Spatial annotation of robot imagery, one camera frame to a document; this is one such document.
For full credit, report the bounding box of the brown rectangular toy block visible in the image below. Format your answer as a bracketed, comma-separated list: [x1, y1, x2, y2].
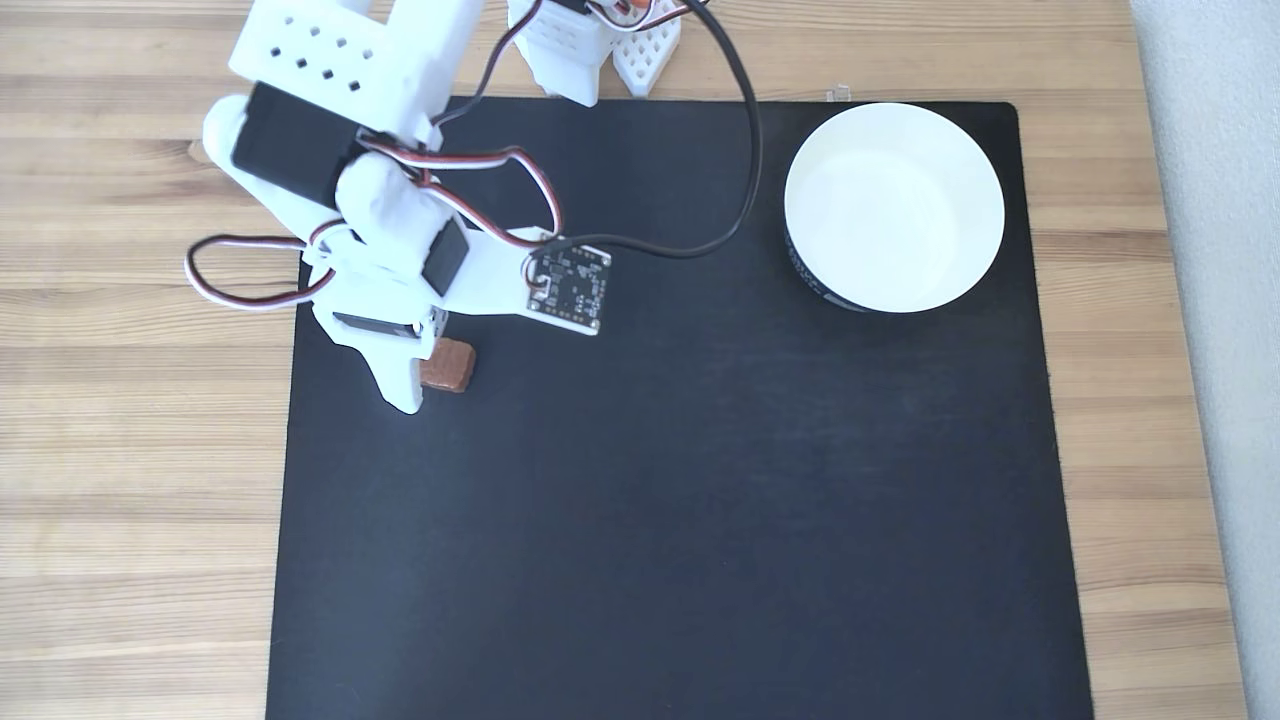
[420, 336, 478, 394]

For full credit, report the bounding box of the white round plate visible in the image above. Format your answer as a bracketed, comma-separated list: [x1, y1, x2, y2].
[783, 102, 1007, 315]

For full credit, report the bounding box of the black desk mat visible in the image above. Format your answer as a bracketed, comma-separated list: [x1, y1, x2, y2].
[265, 92, 1096, 720]

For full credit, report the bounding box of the red white black servo wire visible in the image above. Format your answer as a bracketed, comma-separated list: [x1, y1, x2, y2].
[355, 135, 564, 253]
[184, 232, 339, 312]

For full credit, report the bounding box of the camera module on white bracket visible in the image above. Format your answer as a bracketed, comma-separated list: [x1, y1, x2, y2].
[445, 228, 614, 337]

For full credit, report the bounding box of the black camera cable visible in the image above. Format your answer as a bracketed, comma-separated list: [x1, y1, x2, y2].
[430, 0, 765, 263]

